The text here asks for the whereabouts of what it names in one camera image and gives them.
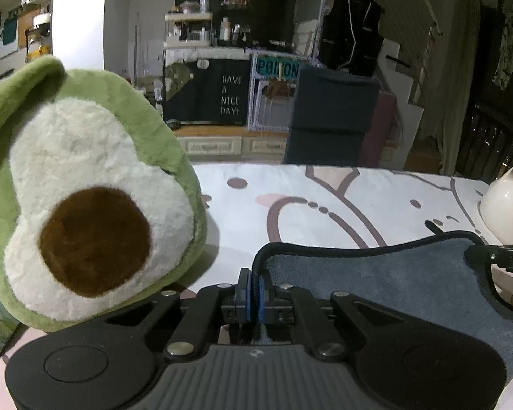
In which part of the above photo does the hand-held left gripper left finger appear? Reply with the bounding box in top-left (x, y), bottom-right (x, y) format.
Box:
top-left (106, 267), bottom-right (254, 360)

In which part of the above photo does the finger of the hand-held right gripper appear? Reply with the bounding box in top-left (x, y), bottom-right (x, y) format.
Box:
top-left (464, 243), bottom-right (513, 271)

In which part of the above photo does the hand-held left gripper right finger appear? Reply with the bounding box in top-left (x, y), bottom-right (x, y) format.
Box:
top-left (256, 272), bottom-right (405, 358)

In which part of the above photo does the grey towel with black edge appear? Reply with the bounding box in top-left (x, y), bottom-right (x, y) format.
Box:
top-left (251, 230), bottom-right (513, 374)

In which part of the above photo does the white cat-shaped ceramic figure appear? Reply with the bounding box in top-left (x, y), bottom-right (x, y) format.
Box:
top-left (478, 166), bottom-right (513, 245)

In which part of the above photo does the white printed bed sheet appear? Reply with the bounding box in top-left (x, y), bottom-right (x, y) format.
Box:
top-left (0, 162), bottom-right (513, 410)

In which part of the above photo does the white drawer cabinet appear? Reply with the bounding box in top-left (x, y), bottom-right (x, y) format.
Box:
top-left (174, 134), bottom-right (290, 160)

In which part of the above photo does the pink board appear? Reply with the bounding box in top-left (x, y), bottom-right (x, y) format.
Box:
top-left (359, 91), bottom-right (398, 168)

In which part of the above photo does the green avocado plush toy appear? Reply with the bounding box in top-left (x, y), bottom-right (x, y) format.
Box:
top-left (0, 56), bottom-right (209, 334)

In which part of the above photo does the black lettered cloth banner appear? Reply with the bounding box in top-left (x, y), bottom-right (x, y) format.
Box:
top-left (162, 57), bottom-right (253, 127)

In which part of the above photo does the teal lettered sign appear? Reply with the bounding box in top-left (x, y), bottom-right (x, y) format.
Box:
top-left (253, 57), bottom-right (303, 82)

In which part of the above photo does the white shelf with bottles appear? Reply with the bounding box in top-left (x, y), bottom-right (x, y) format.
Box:
top-left (163, 0), bottom-right (301, 51)

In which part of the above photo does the teal hanging bag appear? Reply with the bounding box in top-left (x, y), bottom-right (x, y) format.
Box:
top-left (0, 10), bottom-right (21, 49)

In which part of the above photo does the white wire rack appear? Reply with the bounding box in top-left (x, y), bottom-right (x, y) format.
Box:
top-left (245, 50), bottom-right (303, 134)

